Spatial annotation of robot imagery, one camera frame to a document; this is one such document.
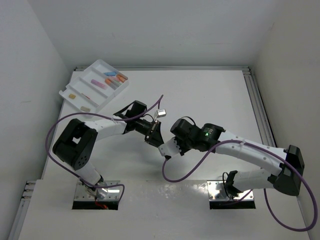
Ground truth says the yellow eraser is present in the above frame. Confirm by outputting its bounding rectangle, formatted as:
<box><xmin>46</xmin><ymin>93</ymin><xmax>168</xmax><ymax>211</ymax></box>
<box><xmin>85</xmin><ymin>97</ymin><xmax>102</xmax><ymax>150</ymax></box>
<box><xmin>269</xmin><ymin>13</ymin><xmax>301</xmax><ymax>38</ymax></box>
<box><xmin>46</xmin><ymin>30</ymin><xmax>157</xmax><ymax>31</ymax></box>
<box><xmin>68</xmin><ymin>93</ymin><xmax>76</xmax><ymax>99</ymax></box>

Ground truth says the purple pink highlighter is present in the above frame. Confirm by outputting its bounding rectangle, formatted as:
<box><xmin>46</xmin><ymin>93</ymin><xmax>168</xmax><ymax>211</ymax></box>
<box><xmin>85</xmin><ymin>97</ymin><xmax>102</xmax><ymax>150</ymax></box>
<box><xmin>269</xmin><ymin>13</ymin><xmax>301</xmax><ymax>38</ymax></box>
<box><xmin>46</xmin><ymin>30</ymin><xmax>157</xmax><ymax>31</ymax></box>
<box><xmin>90</xmin><ymin>79</ymin><xmax>108</xmax><ymax>90</ymax></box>

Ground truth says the red pen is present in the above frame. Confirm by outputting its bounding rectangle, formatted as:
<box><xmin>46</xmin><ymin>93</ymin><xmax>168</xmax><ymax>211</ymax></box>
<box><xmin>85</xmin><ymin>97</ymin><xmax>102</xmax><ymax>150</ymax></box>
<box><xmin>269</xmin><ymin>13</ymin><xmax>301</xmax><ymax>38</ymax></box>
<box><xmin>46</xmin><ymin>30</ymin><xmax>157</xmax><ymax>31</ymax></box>
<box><xmin>81</xmin><ymin>93</ymin><xmax>98</xmax><ymax>105</ymax></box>

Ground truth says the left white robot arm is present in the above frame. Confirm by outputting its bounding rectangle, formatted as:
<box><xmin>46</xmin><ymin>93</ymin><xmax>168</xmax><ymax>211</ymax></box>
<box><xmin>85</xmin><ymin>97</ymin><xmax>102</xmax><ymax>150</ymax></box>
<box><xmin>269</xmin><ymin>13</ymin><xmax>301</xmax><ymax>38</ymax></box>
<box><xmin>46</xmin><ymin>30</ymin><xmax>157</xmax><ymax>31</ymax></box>
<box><xmin>52</xmin><ymin>100</ymin><xmax>164</xmax><ymax>191</ymax></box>

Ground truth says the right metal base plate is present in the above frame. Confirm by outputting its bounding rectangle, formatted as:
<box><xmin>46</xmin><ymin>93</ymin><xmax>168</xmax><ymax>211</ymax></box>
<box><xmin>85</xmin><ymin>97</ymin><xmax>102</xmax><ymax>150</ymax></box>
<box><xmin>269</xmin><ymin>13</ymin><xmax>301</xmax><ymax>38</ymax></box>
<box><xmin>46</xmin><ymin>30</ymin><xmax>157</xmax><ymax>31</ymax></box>
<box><xmin>206</xmin><ymin>180</ymin><xmax>254</xmax><ymax>203</ymax></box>

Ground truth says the white compartment tray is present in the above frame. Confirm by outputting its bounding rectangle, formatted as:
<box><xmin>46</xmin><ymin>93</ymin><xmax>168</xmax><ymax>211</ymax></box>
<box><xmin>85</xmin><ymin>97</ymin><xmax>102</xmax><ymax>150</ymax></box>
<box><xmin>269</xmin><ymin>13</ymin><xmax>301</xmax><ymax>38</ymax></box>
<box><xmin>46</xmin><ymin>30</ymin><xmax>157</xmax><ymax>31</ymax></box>
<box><xmin>59</xmin><ymin>59</ymin><xmax>130</xmax><ymax>114</ymax></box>

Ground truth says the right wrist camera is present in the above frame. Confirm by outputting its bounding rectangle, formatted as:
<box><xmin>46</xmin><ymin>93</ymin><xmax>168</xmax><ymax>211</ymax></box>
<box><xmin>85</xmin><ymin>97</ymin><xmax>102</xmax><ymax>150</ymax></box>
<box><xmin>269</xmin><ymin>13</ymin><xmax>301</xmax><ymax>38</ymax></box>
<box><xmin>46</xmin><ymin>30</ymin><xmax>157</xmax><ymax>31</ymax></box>
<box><xmin>158</xmin><ymin>138</ymin><xmax>181</xmax><ymax>159</ymax></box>

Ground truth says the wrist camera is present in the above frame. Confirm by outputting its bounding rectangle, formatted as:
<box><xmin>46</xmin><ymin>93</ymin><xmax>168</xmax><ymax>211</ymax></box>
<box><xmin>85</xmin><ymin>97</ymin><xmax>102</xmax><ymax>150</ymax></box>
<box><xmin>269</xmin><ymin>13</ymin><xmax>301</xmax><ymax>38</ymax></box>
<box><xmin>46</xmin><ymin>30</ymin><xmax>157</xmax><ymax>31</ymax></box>
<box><xmin>154</xmin><ymin>109</ymin><xmax>167</xmax><ymax>119</ymax></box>
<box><xmin>158</xmin><ymin>138</ymin><xmax>181</xmax><ymax>159</ymax></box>

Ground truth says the white eraser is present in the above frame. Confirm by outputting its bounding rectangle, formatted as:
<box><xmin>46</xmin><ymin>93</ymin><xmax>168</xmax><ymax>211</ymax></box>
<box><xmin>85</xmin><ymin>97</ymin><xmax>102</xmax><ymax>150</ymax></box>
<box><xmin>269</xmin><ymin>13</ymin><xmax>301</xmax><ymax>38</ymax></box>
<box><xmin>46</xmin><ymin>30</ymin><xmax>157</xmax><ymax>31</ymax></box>
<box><xmin>80</xmin><ymin>106</ymin><xmax>91</xmax><ymax>113</ymax></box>

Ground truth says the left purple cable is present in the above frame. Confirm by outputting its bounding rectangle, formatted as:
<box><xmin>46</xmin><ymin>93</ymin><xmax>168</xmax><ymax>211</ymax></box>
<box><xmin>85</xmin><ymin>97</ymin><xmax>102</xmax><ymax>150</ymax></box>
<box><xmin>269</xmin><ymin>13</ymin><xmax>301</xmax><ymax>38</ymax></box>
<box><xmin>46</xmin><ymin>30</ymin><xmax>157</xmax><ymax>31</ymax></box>
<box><xmin>44</xmin><ymin>94</ymin><xmax>165</xmax><ymax>201</ymax></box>

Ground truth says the metal base plate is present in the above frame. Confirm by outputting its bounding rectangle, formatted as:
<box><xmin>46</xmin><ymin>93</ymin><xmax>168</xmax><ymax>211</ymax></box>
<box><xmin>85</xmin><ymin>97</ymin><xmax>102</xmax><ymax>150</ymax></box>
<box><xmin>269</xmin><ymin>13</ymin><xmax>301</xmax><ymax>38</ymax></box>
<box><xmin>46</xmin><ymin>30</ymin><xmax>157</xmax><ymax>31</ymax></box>
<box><xmin>74</xmin><ymin>180</ymin><xmax>121</xmax><ymax>202</ymax></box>
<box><xmin>206</xmin><ymin>180</ymin><xmax>254</xmax><ymax>203</ymax></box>

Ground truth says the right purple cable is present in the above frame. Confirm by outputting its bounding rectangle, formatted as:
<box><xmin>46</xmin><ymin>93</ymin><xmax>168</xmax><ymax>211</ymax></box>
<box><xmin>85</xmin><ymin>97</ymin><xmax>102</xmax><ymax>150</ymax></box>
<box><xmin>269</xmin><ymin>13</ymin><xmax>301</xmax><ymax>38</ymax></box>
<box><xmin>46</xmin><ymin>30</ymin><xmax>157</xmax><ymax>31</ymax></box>
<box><xmin>161</xmin><ymin>139</ymin><xmax>318</xmax><ymax>232</ymax></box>

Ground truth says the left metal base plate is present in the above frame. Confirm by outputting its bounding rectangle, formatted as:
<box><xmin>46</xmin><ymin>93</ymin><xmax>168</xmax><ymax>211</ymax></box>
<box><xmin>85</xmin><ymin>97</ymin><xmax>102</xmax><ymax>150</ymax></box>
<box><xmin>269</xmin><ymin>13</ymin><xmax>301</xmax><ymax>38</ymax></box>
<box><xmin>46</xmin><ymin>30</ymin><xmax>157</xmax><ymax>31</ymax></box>
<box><xmin>74</xmin><ymin>180</ymin><xmax>121</xmax><ymax>202</ymax></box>

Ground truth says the orange capped white highlighter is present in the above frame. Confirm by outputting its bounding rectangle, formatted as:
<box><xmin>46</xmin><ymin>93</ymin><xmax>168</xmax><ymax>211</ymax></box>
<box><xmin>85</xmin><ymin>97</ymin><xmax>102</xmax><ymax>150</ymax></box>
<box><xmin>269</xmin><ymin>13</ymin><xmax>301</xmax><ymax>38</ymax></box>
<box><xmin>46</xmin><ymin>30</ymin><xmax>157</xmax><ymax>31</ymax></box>
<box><xmin>105</xmin><ymin>78</ymin><xmax>121</xmax><ymax>87</ymax></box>

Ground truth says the purple cable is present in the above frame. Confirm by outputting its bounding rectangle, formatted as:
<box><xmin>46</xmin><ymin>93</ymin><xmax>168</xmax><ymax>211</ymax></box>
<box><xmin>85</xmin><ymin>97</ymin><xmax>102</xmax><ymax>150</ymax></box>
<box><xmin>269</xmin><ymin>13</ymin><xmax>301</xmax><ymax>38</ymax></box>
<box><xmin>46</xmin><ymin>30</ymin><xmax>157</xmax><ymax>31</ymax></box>
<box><xmin>44</xmin><ymin>94</ymin><xmax>165</xmax><ymax>201</ymax></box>
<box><xmin>161</xmin><ymin>139</ymin><xmax>318</xmax><ymax>232</ymax></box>

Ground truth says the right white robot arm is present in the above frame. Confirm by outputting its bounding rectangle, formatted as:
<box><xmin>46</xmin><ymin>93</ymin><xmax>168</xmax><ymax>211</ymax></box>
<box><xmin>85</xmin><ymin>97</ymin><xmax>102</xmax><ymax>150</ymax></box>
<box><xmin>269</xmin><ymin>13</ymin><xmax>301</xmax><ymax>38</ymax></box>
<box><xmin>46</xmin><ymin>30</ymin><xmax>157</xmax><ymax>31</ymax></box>
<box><xmin>161</xmin><ymin>118</ymin><xmax>305</xmax><ymax>196</ymax></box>

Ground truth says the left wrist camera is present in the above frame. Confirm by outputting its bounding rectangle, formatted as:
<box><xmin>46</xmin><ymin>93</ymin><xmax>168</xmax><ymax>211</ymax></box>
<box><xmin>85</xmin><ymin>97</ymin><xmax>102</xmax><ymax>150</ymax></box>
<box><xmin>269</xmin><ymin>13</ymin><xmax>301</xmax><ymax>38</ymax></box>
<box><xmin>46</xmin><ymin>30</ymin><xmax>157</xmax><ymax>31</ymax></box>
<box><xmin>154</xmin><ymin>109</ymin><xmax>167</xmax><ymax>119</ymax></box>

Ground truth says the blue highlighter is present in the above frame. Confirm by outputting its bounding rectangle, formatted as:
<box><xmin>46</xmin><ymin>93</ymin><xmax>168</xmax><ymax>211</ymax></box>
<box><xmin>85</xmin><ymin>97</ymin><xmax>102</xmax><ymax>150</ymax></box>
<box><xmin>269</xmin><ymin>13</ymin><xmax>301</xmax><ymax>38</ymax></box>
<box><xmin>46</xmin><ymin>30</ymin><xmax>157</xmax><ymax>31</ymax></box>
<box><xmin>103</xmin><ymin>71</ymin><xmax>117</xmax><ymax>77</ymax></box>

